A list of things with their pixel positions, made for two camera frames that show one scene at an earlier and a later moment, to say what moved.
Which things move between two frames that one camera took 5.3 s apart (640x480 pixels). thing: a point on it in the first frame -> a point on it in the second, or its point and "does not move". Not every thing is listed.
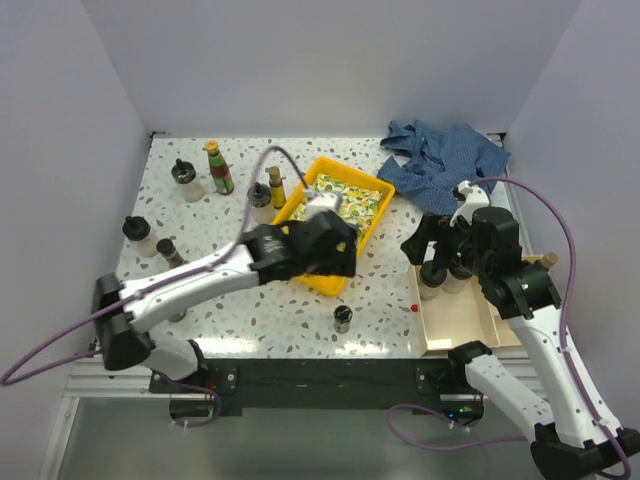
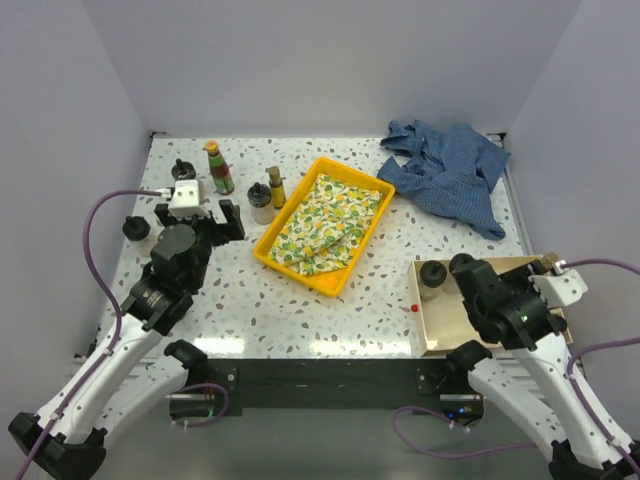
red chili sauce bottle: [221, 173] does not move
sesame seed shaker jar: [432, 275] does not move
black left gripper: [342, 262] -> [232, 230]
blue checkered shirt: [437, 164] does not move
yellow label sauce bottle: [276, 183] does not move
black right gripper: [431, 228] -> [522, 276]
